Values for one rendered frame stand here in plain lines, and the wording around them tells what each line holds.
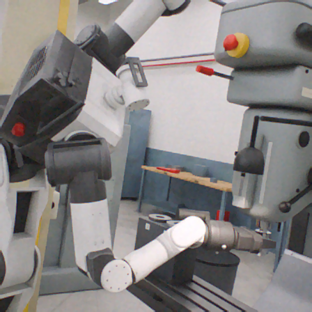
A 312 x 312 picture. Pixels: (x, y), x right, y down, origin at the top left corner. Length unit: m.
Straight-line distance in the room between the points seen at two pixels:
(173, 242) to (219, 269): 2.06
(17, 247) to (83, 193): 0.47
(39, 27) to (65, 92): 1.65
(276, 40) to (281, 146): 0.28
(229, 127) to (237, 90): 5.91
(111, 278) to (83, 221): 0.15
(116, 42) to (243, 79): 0.40
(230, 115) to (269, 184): 6.01
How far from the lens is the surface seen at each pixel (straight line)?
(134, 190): 8.68
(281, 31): 1.04
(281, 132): 1.13
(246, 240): 1.19
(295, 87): 1.08
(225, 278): 3.18
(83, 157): 0.96
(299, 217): 1.62
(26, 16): 2.63
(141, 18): 1.29
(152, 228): 1.54
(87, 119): 1.03
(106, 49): 1.27
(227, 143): 7.08
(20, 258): 1.40
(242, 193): 1.14
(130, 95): 1.05
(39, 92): 1.03
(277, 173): 1.13
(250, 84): 1.17
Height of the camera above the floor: 1.50
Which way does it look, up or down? 3 degrees down
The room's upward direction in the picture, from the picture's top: 8 degrees clockwise
